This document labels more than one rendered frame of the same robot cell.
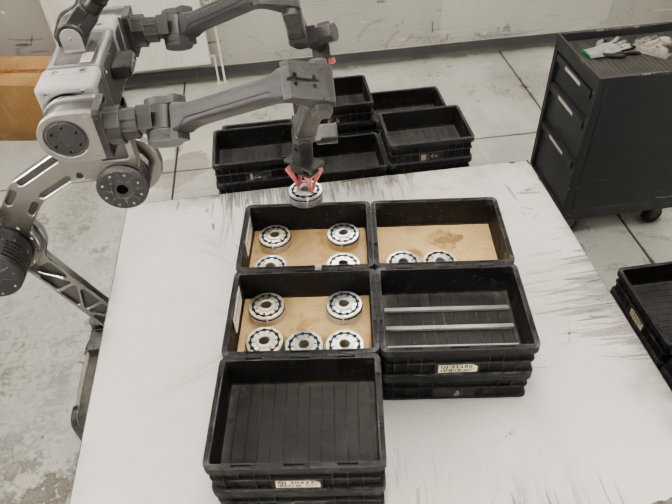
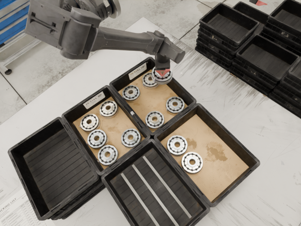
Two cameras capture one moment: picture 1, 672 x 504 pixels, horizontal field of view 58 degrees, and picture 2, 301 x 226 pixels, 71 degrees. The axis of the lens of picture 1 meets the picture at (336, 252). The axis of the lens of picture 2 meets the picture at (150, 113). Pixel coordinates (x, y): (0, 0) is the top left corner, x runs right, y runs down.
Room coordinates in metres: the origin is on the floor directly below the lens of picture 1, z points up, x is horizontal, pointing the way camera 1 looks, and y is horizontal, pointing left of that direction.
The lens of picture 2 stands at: (1.05, -0.41, 1.89)
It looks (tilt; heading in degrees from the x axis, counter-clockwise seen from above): 64 degrees down; 59
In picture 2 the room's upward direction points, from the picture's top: 10 degrees counter-clockwise
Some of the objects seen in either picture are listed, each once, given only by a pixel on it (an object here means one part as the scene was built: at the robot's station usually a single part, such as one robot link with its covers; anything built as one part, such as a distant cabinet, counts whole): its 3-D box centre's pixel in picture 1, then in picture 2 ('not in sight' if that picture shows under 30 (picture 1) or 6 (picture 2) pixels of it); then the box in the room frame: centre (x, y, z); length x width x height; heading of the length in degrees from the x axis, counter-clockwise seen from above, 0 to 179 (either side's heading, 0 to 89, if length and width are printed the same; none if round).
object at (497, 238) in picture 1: (437, 244); (202, 153); (1.36, -0.31, 0.87); 0.40 x 0.30 x 0.11; 88
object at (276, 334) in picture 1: (264, 341); (89, 122); (1.03, 0.21, 0.86); 0.10 x 0.10 x 0.01
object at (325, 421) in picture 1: (299, 421); (57, 166); (0.77, 0.11, 0.87); 0.40 x 0.30 x 0.11; 88
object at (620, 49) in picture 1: (608, 47); not in sight; (2.57, -1.28, 0.88); 0.25 x 0.19 x 0.03; 95
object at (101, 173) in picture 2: (302, 311); (104, 126); (1.07, 0.10, 0.92); 0.40 x 0.30 x 0.02; 88
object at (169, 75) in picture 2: (305, 190); (161, 72); (1.45, 0.08, 1.04); 0.10 x 0.10 x 0.01
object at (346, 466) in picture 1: (297, 410); (51, 163); (0.77, 0.11, 0.92); 0.40 x 0.30 x 0.02; 88
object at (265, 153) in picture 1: (261, 182); (222, 41); (2.40, 0.34, 0.37); 0.40 x 0.30 x 0.45; 95
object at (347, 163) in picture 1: (343, 181); (259, 68); (2.44, -0.06, 0.31); 0.40 x 0.30 x 0.34; 95
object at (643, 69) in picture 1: (614, 135); not in sight; (2.51, -1.41, 0.45); 0.60 x 0.45 x 0.90; 95
